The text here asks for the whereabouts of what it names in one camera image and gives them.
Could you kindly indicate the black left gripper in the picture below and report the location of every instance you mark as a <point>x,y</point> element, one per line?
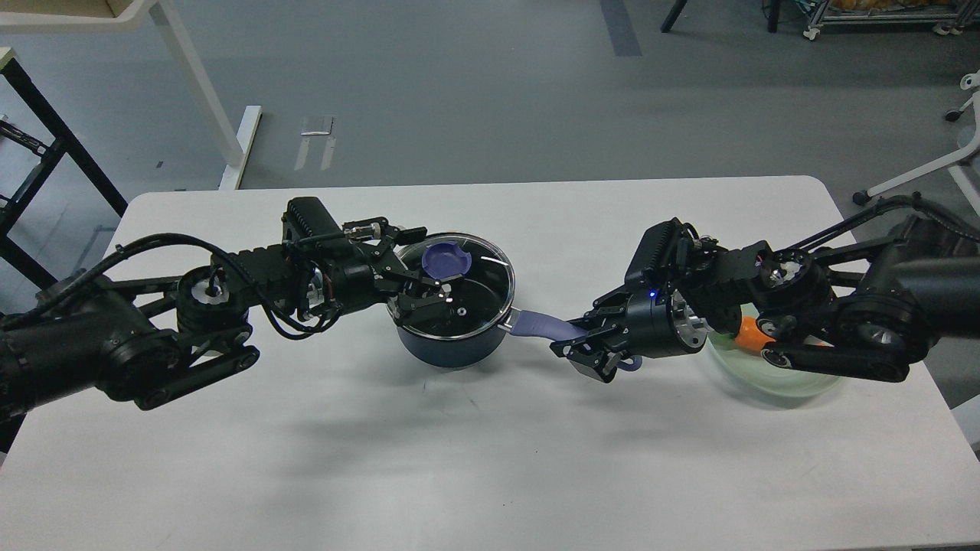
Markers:
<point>362,269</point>

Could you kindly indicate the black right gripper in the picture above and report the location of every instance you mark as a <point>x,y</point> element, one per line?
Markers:
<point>655,324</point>

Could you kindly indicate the glass lid purple knob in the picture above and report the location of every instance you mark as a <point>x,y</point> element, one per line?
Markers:
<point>483,288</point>

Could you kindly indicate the dark blue saucepan purple handle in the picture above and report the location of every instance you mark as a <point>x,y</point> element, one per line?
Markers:
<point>455,355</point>

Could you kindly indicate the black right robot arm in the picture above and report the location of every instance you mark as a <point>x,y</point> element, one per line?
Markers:
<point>866,298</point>

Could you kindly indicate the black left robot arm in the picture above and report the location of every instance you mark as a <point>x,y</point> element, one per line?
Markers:
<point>168,314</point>

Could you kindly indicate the orange toy carrot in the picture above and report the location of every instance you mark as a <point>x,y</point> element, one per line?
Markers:
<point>750,339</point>

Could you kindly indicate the white office chair base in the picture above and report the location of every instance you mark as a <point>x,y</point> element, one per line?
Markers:
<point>955,160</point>

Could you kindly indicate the black metal rack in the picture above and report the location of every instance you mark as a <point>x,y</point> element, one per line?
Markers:
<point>65,144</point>

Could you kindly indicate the metal wheeled cart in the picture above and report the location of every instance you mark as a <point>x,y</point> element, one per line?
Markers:
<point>944,18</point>

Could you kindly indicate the black right camera box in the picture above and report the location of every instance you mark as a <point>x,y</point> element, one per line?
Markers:
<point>651,264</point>

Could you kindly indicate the black camera box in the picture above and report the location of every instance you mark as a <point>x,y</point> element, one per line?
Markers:
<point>305,218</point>
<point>651,264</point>

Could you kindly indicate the black left camera box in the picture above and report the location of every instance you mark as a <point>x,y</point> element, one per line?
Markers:
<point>305,218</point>

